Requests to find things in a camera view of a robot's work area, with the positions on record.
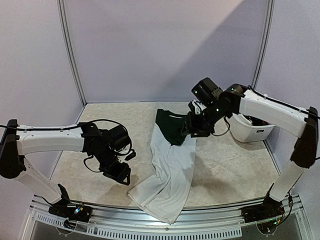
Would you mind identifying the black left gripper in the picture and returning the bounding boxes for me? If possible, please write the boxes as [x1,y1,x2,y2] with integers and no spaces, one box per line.
[96,145,131,186]

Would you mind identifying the white and green t-shirt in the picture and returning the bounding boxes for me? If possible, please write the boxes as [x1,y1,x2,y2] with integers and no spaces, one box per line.
[127,108,197,225]

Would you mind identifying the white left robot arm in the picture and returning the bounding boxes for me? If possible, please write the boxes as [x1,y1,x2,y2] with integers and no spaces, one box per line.
[0,119,136,217]

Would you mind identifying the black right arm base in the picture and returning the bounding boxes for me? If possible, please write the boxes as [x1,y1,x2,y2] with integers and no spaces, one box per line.
[240,188,294,225]

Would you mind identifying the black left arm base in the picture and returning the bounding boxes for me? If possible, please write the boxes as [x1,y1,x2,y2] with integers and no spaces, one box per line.
[48,184,93,223]

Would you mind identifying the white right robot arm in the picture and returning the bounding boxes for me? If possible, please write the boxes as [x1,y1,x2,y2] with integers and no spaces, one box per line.
[183,79,319,218]

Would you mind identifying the white plastic laundry basket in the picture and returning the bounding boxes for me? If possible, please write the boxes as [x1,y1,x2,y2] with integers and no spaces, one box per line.
[228,114,275,143]

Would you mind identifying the dark patterned clothes pile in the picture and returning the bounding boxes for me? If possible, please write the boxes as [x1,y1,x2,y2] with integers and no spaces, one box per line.
[244,115,269,126]

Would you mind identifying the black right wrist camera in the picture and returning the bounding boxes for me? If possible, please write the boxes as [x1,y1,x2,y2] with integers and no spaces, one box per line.
[191,77,223,106]

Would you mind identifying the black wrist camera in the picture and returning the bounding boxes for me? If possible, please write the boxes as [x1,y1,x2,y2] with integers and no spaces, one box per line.
[108,125,136,161]
[191,77,223,106]

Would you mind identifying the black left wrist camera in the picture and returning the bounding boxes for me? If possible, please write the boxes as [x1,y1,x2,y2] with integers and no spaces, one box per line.
[108,125,136,161]

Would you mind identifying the aluminium front rail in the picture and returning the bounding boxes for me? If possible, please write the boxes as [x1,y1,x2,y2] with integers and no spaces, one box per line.
[22,195,313,240]

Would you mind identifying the right aluminium frame post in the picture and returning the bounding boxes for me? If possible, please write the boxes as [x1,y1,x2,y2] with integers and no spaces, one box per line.
[251,0,275,89]

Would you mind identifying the aluminium frame post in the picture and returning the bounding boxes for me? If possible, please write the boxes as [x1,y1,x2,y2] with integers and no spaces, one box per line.
[251,0,275,89]
[57,0,88,107]

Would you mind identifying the left aluminium frame post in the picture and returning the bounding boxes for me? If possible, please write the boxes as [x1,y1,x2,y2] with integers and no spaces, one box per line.
[57,0,88,107]

